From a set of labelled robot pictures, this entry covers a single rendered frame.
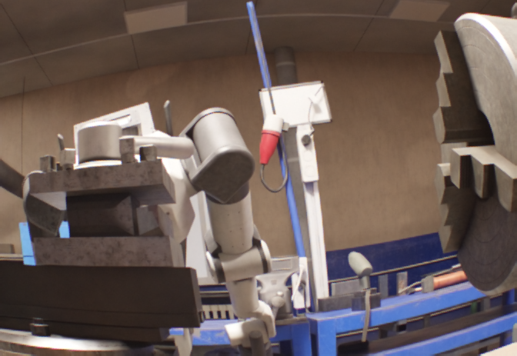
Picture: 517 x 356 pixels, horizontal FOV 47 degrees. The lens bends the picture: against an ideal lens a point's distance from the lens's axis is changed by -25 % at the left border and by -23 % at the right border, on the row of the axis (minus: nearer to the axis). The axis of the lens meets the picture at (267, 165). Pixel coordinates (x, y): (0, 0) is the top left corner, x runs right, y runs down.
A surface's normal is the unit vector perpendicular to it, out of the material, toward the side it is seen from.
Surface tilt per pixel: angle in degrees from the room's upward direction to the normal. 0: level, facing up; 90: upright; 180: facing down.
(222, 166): 137
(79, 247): 90
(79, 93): 90
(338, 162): 90
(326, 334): 90
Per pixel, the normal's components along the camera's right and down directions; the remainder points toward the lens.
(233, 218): 0.29, 0.59
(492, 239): -0.99, 0.08
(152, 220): -0.54, 0.11
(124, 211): 0.04, -0.16
